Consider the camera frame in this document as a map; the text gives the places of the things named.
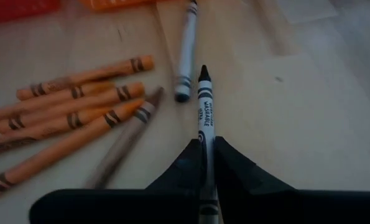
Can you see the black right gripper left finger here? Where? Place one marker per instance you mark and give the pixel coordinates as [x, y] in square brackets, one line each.
[125, 207]

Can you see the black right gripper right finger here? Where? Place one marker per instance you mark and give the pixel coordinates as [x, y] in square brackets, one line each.
[281, 207]

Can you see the brown crayon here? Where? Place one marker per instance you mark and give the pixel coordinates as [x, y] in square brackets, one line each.
[125, 140]

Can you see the black crayon grey label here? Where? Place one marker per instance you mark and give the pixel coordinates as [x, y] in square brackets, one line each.
[186, 46]
[205, 109]

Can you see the orange plastic basket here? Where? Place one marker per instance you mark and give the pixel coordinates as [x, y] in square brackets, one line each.
[116, 3]

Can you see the red plastic basket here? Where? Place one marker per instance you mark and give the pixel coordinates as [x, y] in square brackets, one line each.
[16, 11]

